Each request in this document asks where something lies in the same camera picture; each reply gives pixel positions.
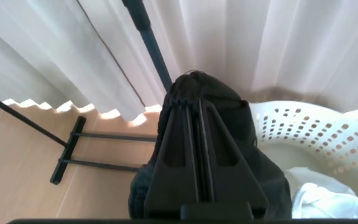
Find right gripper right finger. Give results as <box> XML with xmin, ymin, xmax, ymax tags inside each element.
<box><xmin>199</xmin><ymin>98</ymin><xmax>269</xmax><ymax>218</ymax></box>

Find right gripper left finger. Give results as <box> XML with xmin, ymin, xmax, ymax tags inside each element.
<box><xmin>144</xmin><ymin>105</ymin><xmax>200</xmax><ymax>218</ymax></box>

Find black shorts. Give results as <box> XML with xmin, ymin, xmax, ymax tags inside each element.
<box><xmin>128</xmin><ymin>70</ymin><xmax>293</xmax><ymax>220</ymax></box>

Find white laundry basket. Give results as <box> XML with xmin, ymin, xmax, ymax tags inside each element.
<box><xmin>249</xmin><ymin>100</ymin><xmax>358</xmax><ymax>206</ymax></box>

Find black clothes rack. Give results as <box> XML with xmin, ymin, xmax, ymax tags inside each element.
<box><xmin>0</xmin><ymin>0</ymin><xmax>173</xmax><ymax>185</ymax></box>

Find white garment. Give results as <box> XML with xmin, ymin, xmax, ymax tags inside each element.
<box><xmin>283</xmin><ymin>167</ymin><xmax>358</xmax><ymax>219</ymax></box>

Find white curtain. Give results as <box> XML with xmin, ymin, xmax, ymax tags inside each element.
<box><xmin>0</xmin><ymin>0</ymin><xmax>358</xmax><ymax>122</ymax></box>

